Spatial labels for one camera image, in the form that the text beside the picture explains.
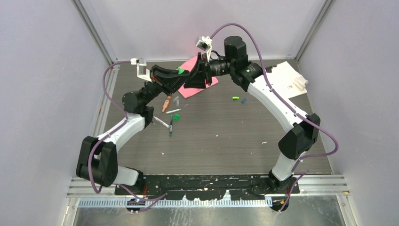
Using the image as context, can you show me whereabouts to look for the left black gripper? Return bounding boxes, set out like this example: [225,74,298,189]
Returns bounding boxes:
[140,65,191,106]

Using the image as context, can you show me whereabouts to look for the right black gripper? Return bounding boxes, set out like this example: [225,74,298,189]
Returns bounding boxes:
[183,52,234,89]

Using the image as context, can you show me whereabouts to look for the green highlighter cap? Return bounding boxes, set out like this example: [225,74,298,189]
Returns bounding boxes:
[177,67,185,74]

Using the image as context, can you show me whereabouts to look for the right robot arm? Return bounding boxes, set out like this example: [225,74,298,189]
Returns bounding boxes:
[184,36,320,193]

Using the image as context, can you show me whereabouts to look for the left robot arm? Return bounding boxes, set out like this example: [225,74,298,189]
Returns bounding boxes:
[76,65,192,194]

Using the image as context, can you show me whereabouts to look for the clear pen cap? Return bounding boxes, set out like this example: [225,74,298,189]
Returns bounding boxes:
[173,96,180,106]

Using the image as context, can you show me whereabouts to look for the green gel pen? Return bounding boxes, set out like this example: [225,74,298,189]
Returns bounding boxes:
[169,116,173,137]

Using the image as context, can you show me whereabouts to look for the pink cloth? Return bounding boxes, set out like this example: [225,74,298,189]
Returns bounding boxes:
[178,56,219,98]

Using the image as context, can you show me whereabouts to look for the orange highlighter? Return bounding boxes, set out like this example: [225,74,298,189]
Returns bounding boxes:
[162,96,172,113]

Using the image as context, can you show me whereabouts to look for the white blue marker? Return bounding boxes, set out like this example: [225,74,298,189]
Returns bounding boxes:
[153,116,170,128]

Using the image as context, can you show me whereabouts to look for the white cloth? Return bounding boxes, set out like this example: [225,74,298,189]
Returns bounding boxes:
[265,61,309,99]

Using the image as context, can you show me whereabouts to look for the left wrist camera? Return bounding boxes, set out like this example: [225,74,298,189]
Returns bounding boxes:
[136,58,152,82]

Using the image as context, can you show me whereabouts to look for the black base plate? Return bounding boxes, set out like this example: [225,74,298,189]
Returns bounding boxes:
[115,174,296,201]

